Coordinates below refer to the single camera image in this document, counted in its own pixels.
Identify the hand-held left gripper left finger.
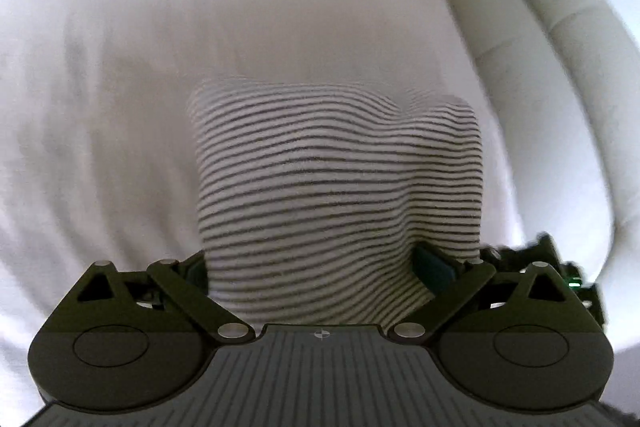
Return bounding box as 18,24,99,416
75,251,257,344

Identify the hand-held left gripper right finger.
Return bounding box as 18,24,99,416
387,243,596,344

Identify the white sofa cushion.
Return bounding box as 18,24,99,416
439,0,640,350

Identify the white bed sheet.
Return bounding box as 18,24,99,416
0,0,623,427

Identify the striped knit shirt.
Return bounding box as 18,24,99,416
187,78,483,327

